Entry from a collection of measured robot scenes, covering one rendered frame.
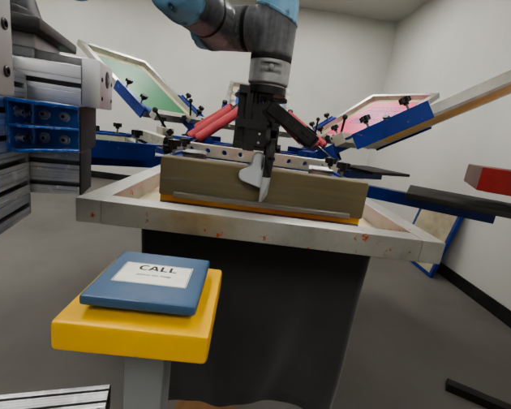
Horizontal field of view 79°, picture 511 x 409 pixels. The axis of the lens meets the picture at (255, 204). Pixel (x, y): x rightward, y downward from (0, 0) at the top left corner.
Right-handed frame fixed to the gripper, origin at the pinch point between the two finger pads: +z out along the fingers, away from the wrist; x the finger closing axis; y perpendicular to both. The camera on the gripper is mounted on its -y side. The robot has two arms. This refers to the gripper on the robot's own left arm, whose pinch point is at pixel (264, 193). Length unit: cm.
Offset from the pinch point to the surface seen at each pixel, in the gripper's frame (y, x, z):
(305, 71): -71, -458, -112
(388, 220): -25.3, 1.9, 1.8
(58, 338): 17.8, 38.3, 6.6
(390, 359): -88, -83, 100
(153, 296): 11.0, 35.9, 3.4
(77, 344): 16.3, 38.3, 6.9
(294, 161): -16, -67, -2
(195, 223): 11.0, 14.7, 3.1
